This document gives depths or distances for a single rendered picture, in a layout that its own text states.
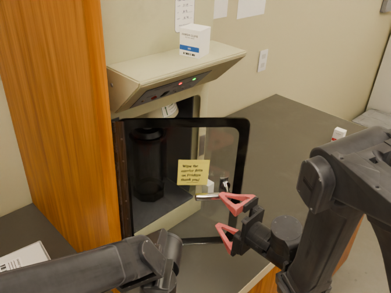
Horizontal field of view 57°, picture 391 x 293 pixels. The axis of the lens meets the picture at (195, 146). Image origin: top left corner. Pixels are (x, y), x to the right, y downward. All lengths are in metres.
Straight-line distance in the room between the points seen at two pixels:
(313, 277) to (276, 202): 0.71
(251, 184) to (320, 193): 0.98
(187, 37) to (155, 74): 0.14
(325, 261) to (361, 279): 1.92
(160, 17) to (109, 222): 0.46
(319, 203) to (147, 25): 0.54
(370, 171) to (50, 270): 0.34
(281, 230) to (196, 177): 0.29
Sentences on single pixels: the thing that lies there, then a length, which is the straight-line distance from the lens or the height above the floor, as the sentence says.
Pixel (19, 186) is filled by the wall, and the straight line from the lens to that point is 1.33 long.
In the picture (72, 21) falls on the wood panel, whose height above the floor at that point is 1.61.
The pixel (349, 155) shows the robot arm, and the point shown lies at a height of 1.57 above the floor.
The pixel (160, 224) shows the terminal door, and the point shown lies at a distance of 0.99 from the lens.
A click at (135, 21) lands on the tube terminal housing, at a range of 0.78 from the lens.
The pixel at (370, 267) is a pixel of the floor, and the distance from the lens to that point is 2.59.
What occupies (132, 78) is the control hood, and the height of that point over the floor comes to 1.51.
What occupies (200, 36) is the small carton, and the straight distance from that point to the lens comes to 0.79.
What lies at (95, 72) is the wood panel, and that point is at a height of 1.54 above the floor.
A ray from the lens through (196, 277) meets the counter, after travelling 1.04.
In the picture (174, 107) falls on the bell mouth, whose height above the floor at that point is 1.34.
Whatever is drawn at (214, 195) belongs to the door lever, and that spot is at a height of 1.21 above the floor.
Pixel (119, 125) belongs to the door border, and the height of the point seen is 1.38.
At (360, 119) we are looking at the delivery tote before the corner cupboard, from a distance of 3.57.
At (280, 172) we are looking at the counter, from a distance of 1.46.
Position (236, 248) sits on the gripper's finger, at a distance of 0.82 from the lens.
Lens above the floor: 1.76
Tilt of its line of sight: 32 degrees down
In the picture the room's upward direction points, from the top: 3 degrees clockwise
